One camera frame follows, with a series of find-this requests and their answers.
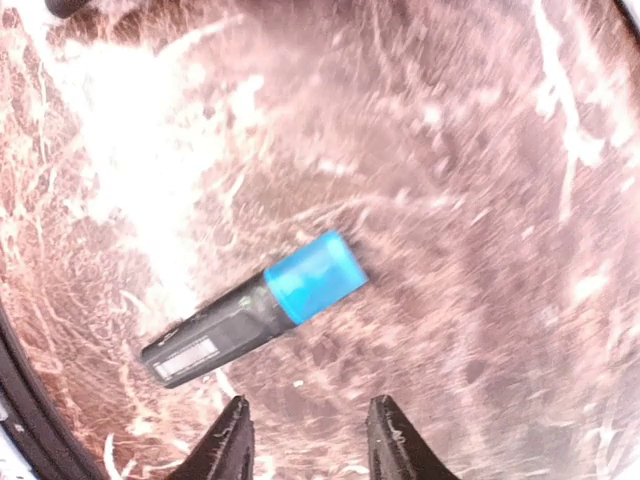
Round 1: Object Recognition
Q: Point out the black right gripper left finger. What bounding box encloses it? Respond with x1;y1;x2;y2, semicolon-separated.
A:
167;395;255;480

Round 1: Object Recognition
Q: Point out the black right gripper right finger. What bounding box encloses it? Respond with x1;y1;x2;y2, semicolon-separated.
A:
366;395;458;480

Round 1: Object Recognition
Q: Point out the blue-capped black highlighter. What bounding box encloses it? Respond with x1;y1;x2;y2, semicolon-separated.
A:
140;231;368;389

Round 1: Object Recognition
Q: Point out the black student bag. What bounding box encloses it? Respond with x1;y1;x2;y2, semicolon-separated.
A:
45;0;89;19

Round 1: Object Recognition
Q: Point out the black front rail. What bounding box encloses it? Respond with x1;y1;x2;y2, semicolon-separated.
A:
1;313;107;479

